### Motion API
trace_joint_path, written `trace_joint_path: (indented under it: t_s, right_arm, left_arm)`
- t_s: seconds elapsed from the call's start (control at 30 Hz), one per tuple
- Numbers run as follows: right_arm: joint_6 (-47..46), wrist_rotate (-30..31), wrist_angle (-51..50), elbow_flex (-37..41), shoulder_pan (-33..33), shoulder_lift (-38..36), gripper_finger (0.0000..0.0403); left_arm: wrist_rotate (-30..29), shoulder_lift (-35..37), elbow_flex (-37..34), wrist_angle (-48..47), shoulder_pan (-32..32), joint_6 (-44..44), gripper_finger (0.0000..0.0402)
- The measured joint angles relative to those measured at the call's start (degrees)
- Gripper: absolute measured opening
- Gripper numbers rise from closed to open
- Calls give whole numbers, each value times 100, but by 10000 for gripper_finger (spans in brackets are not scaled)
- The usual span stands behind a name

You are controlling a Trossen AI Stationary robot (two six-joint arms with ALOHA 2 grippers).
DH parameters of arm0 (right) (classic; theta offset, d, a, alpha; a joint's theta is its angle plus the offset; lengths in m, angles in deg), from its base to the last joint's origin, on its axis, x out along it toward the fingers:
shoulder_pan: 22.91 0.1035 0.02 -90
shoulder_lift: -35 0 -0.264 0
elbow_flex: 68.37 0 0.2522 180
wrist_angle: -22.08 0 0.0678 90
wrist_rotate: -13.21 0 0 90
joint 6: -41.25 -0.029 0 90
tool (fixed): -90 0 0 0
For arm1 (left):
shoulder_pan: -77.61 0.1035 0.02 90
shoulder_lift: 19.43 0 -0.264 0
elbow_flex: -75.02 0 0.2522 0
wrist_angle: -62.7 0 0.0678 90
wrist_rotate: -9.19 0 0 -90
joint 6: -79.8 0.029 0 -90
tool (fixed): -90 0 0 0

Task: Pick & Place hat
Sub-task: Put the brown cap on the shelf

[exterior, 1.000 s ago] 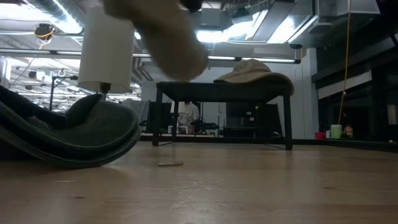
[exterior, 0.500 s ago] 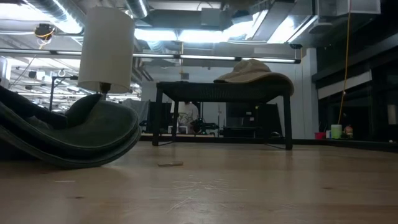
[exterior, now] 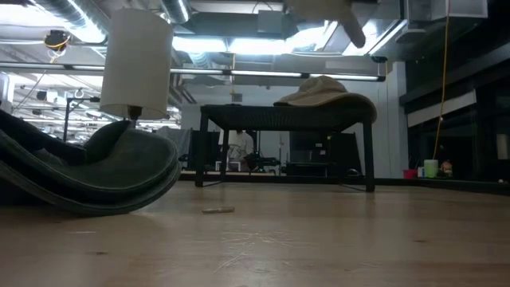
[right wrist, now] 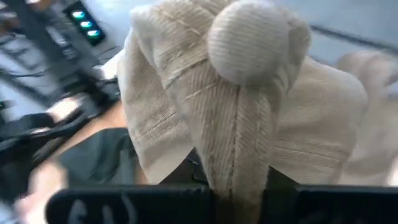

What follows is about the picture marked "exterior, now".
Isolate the dark green bucket hat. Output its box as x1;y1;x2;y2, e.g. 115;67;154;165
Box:
0;109;182;218

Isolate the person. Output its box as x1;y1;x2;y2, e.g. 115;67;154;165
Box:
218;129;256;172

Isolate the black perforated metal shelf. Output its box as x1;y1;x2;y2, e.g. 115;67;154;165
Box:
194;104;376;193

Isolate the black cabinet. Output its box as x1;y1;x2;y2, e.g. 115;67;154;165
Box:
288;131;363;177

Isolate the long ceiling light bar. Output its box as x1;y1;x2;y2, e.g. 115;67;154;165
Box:
0;61;386;83

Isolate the grey ceiling box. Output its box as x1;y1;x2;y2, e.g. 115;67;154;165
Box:
257;10;284;35

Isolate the green plastic cup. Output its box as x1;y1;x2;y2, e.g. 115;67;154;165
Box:
423;159;439;179

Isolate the black tube stand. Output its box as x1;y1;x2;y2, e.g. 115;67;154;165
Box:
62;96;100;143

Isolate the white rounded object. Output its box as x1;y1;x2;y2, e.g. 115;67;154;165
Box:
0;71;15;115

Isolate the black aluminium table frame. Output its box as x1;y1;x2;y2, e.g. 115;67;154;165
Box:
178;171;510;196

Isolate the yellow cable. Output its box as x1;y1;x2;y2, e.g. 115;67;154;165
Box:
432;0;451;160

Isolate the orange black cable reel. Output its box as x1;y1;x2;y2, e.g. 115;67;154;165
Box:
43;29;73;53

